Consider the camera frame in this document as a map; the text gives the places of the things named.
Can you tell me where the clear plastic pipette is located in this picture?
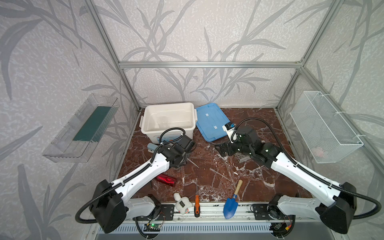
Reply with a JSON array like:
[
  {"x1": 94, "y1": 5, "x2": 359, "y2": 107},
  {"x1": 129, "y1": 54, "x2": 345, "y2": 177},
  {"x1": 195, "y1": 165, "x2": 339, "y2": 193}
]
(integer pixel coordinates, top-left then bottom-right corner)
[{"x1": 210, "y1": 168, "x2": 233, "y2": 183}]

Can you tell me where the white plastic bin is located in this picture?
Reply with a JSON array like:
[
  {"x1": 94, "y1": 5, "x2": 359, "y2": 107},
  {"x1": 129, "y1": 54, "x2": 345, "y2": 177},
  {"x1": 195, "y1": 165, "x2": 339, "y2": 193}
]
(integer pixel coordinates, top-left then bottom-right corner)
[{"x1": 140, "y1": 103, "x2": 198, "y2": 144}]

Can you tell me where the clear acrylic test tube rack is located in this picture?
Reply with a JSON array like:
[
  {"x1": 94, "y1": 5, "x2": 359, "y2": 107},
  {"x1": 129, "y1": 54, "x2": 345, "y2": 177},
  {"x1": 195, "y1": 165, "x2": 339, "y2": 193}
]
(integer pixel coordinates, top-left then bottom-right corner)
[{"x1": 239, "y1": 155, "x2": 251, "y2": 163}]

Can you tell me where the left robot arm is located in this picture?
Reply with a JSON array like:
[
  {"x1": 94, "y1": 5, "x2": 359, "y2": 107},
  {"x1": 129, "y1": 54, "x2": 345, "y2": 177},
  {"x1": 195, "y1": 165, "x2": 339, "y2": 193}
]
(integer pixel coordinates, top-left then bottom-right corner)
[{"x1": 89, "y1": 135, "x2": 196, "y2": 234}]

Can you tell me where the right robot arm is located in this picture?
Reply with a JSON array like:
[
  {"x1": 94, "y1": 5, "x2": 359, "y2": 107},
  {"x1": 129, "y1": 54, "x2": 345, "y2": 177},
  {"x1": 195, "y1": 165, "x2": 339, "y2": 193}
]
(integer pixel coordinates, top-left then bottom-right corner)
[{"x1": 215, "y1": 122, "x2": 357, "y2": 234}]

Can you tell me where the grey-blue flat tool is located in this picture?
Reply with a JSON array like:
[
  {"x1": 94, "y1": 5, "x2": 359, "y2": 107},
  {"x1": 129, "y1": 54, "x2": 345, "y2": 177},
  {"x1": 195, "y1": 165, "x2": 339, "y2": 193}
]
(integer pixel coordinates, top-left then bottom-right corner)
[{"x1": 147, "y1": 143, "x2": 158, "y2": 153}]

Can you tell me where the red small object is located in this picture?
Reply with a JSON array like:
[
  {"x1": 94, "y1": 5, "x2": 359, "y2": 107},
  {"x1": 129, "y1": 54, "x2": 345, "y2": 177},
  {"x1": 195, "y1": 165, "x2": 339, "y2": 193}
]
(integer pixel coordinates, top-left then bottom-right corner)
[{"x1": 156, "y1": 174, "x2": 177, "y2": 187}]

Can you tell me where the blue plastic bin lid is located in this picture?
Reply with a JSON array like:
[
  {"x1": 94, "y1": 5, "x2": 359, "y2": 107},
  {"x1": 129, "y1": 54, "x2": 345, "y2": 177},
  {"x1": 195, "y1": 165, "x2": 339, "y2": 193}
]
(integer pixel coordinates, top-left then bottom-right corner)
[{"x1": 196, "y1": 103, "x2": 231, "y2": 142}]

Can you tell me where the blue garden trowel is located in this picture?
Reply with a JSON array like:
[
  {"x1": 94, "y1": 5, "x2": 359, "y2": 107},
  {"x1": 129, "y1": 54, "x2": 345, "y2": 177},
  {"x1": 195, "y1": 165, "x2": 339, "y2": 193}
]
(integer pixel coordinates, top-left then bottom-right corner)
[{"x1": 223, "y1": 180, "x2": 243, "y2": 220}]

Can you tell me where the pink object in basket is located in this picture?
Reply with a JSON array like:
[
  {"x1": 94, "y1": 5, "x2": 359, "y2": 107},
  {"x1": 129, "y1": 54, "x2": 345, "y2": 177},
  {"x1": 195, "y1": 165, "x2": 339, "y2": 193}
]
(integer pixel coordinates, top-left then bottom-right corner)
[{"x1": 311, "y1": 147, "x2": 326, "y2": 159}]

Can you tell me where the green circuit board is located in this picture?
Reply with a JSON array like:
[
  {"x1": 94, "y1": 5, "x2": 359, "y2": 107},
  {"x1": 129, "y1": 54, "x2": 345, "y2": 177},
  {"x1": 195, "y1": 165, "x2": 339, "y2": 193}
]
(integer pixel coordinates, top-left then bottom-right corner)
[{"x1": 144, "y1": 223, "x2": 162, "y2": 232}]

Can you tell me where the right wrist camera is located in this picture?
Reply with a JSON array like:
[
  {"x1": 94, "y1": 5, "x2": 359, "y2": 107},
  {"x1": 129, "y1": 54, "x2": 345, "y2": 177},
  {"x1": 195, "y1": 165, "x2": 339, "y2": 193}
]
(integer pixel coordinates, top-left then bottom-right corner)
[{"x1": 223, "y1": 122, "x2": 237, "y2": 143}]

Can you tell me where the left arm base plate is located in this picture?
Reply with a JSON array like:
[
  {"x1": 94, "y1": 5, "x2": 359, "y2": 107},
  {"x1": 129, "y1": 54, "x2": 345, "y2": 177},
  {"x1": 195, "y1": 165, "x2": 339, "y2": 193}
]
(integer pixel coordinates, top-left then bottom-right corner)
[{"x1": 136, "y1": 204, "x2": 175, "y2": 221}]

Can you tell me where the orange handled screwdriver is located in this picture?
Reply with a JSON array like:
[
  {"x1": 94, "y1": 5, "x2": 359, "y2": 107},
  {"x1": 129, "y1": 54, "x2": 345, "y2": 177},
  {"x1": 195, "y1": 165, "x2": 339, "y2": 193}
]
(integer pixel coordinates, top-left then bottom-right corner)
[{"x1": 194, "y1": 179, "x2": 201, "y2": 218}]

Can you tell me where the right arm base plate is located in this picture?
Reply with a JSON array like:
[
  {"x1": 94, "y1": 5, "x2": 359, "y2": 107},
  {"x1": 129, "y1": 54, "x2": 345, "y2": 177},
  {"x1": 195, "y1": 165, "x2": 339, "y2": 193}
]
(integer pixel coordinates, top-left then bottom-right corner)
[{"x1": 250, "y1": 204, "x2": 296, "y2": 221}]

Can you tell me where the white wire basket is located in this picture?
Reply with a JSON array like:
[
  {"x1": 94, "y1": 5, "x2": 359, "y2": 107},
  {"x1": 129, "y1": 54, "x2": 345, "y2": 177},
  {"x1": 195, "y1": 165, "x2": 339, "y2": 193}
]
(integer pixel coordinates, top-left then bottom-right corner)
[{"x1": 290, "y1": 91, "x2": 364, "y2": 164}]

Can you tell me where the clear wall shelf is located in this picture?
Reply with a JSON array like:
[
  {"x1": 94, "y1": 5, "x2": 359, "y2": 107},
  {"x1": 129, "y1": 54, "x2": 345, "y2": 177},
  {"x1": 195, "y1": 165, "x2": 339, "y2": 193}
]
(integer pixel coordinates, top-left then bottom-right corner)
[{"x1": 42, "y1": 94, "x2": 120, "y2": 163}]

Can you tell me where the aluminium frame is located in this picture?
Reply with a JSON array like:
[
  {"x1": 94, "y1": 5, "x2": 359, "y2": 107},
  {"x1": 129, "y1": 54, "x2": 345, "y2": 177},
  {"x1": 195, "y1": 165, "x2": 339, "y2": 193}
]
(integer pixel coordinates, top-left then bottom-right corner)
[{"x1": 83, "y1": 0, "x2": 384, "y2": 223}]

